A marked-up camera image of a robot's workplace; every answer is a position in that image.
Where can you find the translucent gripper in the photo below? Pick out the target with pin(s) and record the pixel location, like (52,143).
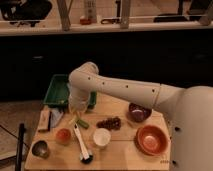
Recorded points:
(77,106)

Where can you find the yellow banana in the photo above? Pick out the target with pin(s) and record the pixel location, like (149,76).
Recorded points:
(74,119)

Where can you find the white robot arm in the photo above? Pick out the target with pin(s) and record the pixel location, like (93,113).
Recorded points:
(189,109)

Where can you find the white cup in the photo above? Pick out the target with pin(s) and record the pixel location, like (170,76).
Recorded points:
(101,137)

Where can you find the metal cup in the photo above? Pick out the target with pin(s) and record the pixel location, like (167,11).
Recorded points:
(41,149)

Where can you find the green cucumber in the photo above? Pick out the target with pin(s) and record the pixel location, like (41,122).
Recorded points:
(82,123)

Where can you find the green plastic tray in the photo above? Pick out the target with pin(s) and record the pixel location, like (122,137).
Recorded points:
(58,91)

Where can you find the grey cloth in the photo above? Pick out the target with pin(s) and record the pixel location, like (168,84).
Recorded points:
(56,116)

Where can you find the orange tomato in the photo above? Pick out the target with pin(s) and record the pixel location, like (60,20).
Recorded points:
(63,136)

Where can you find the small wooden board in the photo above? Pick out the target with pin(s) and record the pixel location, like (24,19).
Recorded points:
(43,124)

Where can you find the bunch of red grapes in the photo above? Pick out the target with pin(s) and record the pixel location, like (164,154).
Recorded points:
(110,123)

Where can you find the white black dish brush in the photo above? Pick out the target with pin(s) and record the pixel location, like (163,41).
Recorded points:
(86,156)

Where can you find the black pole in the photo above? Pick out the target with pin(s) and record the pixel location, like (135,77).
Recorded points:
(19,147)

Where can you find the dark purple bowl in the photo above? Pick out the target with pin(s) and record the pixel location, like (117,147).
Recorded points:
(138,113)

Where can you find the orange red bowl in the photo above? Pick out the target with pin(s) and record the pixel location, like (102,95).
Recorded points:
(151,140)

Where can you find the red object on shelf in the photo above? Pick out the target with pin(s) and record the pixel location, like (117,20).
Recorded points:
(85,21)

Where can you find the black office chair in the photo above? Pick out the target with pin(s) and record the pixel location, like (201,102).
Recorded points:
(30,12)

